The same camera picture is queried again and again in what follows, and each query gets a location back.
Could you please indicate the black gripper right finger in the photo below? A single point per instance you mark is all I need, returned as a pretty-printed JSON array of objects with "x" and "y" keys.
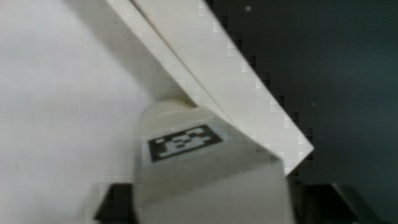
[{"x": 328, "y": 204}]

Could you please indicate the white square tabletop part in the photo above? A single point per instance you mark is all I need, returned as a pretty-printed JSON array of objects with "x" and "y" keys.
[{"x": 99, "y": 56}]

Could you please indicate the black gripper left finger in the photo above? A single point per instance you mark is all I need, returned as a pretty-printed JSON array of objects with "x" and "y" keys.
[{"x": 113, "y": 212}]

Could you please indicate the white leg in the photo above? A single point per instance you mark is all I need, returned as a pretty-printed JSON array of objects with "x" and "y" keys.
[{"x": 208, "y": 175}]

